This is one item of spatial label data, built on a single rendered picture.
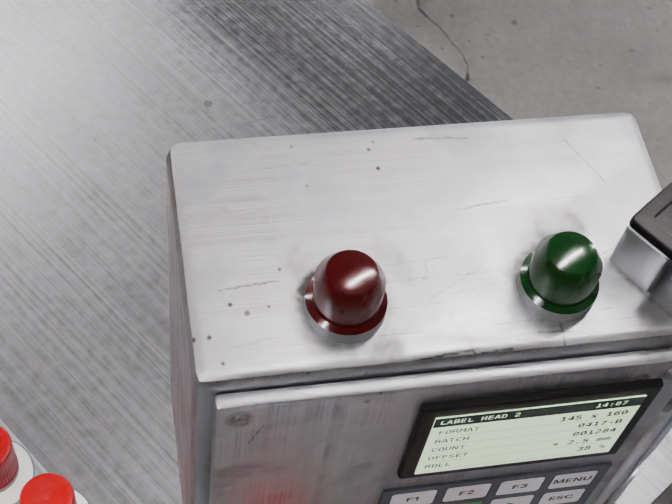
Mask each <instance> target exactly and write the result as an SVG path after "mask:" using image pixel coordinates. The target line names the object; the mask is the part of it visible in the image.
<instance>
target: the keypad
mask: <svg viewBox="0 0 672 504"><path fill-rule="evenodd" d="M611 466H612V464H611V462H609V463H601V464H592V465H584V466H575V467H567V468H559V469H550V470H542V471H533V472H525V473H517V474H508V475H500V476H491V477H483V478H474V479H466V480H458V481H449V482H441V483H432V484H424V485H416V486H407V487H399V488H390V489H383V491H382V494H381V497H380V500H379V503H378V504H585V502H586V501H587V499H588V498H589V497H590V495H591V494H592V492H593V491H594V490H595V488H596V487H597V485H598V484H599V482H600V481H601V480H602V478H603V477H604V475H605V474H606V473H607V471H608V470H609V468H610V467H611Z"/></svg>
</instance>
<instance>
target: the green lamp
mask: <svg viewBox="0 0 672 504"><path fill-rule="evenodd" d="M602 271H603V262H602V258H601V256H600V253H599V252H598V250H597V248H596V247H595V245H594V244H593V242H592V241H591V240H590V239H589V238H587V237H586V236H584V235H582V234H580V233H577V232H573V231H564V232H557V233H553V234H550V235H547V236H546V237H544V238H543V239H542V240H541V241H540V242H539V243H538V245H537V246H536V248H535V250H534V251H533V252H531V253H530V254H529V255H528V256H527V257H526V258H525V260H524V261H523V263H522V265H521V268H520V270H519V273H518V276H517V290H518V293H519V296H520V298H521V300H522V301H523V303H524V304H525V305H526V306H527V307H528V308H529V310H531V311H532V312H533V313H535V314H536V315H538V316H540V317H542V318H544V319H547V320H550V321H555V322H569V321H574V320H576V319H579V318H581V317H582V316H584V315H585V314H586V313H587V312H588V311H589V310H590V309H591V307H592V305H593V303H594V301H595V300H596V298H597V296H598V292H599V279H600V277H601V274H602Z"/></svg>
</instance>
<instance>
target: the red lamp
mask: <svg viewBox="0 0 672 504"><path fill-rule="evenodd" d="M385 289H386V277H385V274H384V271H383V270H382V268H381V266H380V265H379V264H378V263H377V262H376V261H375V260H374V259H373V258H371V257H370V256H369V255H367V254H365V253H363V252H361V251H358V250H343V251H338V252H335V253H332V254H330V255H328V256H327V257H325V258H324V259H323V260H322V261H321V262H320V264H319V265H318V267H317V269H316V272H315V275H314V276H313V277H312V279H311V280H310V281H309V283H308V286H307V288H306V293H305V299H304V312H305V316H306V318H307V320H308V322H309V324H310V325H311V326H312V328H313V329H314V330H315V331H316V332H317V333H319V334H320V335H321V336H323V337H325V338H327V339H329V340H332V341H335V342H340V343H355V342H360V341H362V340H365V339H367V338H369V337H370V336H372V335H373V334H375V333H376V332H377V331H378V330H379V328H380V327H381V325H382V323H383V321H384V318H385V315H386V311H387V305H388V299H387V293H386V290H385Z"/></svg>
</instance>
